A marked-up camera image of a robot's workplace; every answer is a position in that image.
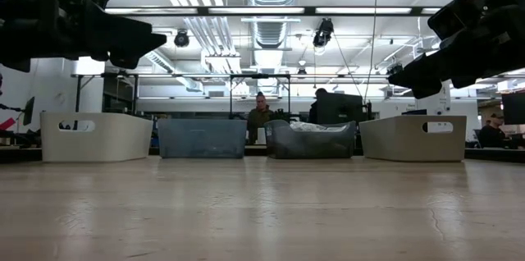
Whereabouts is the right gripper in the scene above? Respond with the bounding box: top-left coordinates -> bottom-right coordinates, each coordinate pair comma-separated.
387,0 -> 525,100

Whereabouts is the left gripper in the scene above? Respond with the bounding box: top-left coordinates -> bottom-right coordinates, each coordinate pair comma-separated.
0,0 -> 168,73

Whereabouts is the black ceiling spotlight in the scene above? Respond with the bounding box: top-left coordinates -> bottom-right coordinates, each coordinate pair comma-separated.
173,30 -> 190,48

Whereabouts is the light grey plastic bin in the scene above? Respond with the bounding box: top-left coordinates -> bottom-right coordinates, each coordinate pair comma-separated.
358,114 -> 468,163

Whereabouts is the person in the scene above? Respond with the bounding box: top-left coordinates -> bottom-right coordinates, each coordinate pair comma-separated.
309,87 -> 331,125
478,112 -> 509,149
245,91 -> 276,145

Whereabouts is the white plastic bin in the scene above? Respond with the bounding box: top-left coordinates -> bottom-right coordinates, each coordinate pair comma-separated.
39,112 -> 154,163

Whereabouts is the small black monitor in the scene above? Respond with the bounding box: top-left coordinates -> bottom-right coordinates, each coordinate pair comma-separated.
22,96 -> 36,126

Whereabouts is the smoky transparent plastic bin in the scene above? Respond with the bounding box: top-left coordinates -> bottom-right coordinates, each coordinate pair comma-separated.
264,119 -> 357,160
157,118 -> 249,159

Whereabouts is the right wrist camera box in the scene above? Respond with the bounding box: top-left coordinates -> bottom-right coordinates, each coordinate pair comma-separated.
427,0 -> 490,41

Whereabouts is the black overhead camera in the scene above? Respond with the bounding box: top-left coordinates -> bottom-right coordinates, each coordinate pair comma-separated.
312,17 -> 335,48

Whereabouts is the black workstation frame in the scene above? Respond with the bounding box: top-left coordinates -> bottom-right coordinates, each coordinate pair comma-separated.
73,71 -> 292,121

